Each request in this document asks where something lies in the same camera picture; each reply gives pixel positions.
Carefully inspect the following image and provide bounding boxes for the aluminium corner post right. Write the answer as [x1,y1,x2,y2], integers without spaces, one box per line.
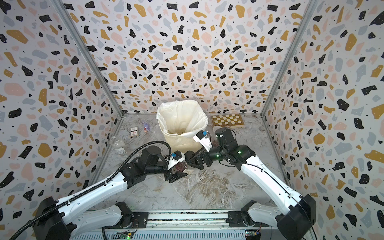
[260,0,319,118]

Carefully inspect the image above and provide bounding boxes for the black round jar lid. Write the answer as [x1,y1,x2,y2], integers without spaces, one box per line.
[185,151,199,167]

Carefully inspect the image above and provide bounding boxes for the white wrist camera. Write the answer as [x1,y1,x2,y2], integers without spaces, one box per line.
[193,130,213,152]
[167,151,186,170]

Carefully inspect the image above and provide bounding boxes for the white plastic bin liner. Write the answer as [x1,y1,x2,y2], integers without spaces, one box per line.
[156,100,209,138]

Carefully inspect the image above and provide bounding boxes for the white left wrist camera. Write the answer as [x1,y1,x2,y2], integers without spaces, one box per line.
[167,151,186,170]

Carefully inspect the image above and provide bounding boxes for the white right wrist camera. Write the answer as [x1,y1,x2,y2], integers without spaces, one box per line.
[193,130,213,152]

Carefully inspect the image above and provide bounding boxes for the black lid brown jar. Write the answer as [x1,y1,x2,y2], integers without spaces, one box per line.
[172,161,188,174]

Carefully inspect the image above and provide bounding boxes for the cream ribbed trash bin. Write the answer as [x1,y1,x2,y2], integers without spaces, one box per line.
[161,128,203,153]

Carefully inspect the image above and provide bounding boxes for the small purple pink bottle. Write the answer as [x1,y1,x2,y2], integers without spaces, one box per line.
[143,122,150,133]

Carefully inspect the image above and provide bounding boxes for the aluminium corner post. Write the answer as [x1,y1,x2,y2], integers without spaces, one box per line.
[52,1,124,118]
[260,0,319,118]

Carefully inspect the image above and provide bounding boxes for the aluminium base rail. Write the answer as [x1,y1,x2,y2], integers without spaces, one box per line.
[71,210,286,240]

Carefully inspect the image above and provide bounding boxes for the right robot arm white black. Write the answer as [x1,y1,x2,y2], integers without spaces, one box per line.
[184,128,317,240]

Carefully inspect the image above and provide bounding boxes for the small playing card box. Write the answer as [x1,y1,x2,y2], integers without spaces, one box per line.
[129,127,139,138]

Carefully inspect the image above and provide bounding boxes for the aluminium corner post left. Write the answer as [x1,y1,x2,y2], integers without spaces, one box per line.
[52,1,124,118]

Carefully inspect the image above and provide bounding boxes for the black corrugated cable conduit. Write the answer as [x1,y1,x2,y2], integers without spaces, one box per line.
[8,140,172,240]

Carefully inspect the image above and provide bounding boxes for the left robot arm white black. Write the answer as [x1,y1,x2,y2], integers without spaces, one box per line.
[33,146,187,240]

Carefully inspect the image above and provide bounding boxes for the wooden folding chess board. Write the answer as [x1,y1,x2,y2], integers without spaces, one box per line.
[210,114,245,129]

